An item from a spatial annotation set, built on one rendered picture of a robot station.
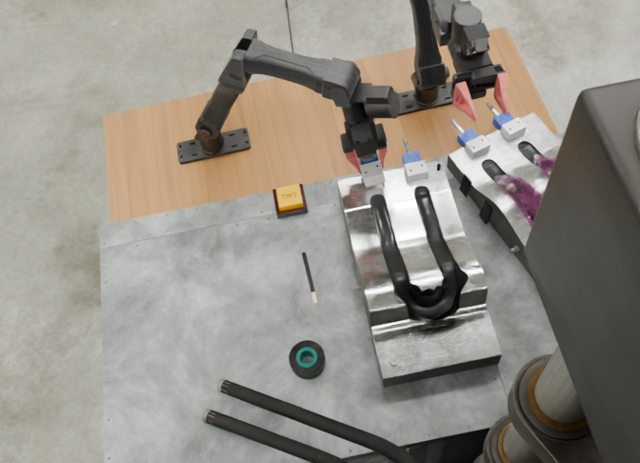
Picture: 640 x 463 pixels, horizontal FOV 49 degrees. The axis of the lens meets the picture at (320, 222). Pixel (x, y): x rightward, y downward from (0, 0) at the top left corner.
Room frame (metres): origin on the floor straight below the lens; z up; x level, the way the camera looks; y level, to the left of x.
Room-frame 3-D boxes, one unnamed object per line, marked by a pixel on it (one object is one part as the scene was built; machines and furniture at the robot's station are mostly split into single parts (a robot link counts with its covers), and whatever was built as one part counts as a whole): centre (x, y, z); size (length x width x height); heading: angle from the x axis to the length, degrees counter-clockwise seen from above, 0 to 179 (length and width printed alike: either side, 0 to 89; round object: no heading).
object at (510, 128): (1.08, -0.51, 0.86); 0.13 x 0.05 x 0.05; 19
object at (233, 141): (1.19, 0.25, 0.84); 0.20 x 0.07 x 0.08; 94
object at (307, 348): (0.54, 0.08, 0.82); 0.08 x 0.08 x 0.04
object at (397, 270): (0.72, -0.21, 0.92); 0.35 x 0.16 x 0.09; 2
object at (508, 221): (0.80, -0.55, 0.86); 0.50 x 0.26 x 0.11; 19
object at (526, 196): (0.81, -0.55, 0.90); 0.26 x 0.18 x 0.08; 19
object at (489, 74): (0.89, -0.39, 1.20); 0.09 x 0.07 x 0.07; 3
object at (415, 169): (0.98, -0.25, 0.89); 0.13 x 0.05 x 0.05; 3
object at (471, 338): (0.71, -0.20, 0.87); 0.50 x 0.26 x 0.14; 2
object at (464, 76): (0.96, -0.37, 1.20); 0.10 x 0.07 x 0.07; 93
